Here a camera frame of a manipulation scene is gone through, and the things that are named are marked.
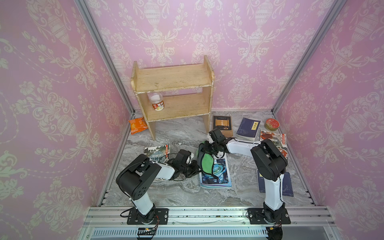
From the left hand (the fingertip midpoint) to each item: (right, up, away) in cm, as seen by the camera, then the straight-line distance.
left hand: (204, 171), depth 88 cm
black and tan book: (+16, +28, +23) cm, 40 cm away
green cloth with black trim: (+1, +6, +2) cm, 6 cm away
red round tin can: (+50, +27, +21) cm, 61 cm away
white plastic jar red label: (-28, +42, 0) cm, 50 cm away
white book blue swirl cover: (+10, +1, +2) cm, 10 cm away
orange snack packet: (-47, +27, +20) cm, 58 cm away
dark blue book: (+46, -7, -5) cm, 47 cm away
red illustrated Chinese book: (+52, +18, +15) cm, 57 cm away
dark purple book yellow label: (+33, +24, +20) cm, 46 cm away
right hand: (-1, +11, +9) cm, 14 cm away
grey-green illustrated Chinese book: (-28, +9, +7) cm, 30 cm away
